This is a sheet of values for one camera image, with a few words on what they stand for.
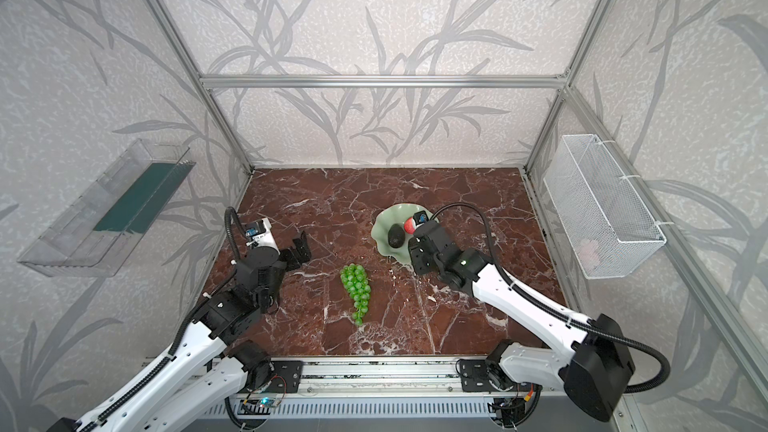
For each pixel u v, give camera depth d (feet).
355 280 2.82
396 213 3.33
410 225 3.25
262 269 1.79
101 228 2.11
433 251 1.97
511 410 2.35
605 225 2.00
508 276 1.65
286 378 2.38
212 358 1.63
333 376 2.47
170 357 1.51
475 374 2.42
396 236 3.16
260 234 2.06
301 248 2.24
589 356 1.27
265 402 2.31
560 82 3.07
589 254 2.36
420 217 2.29
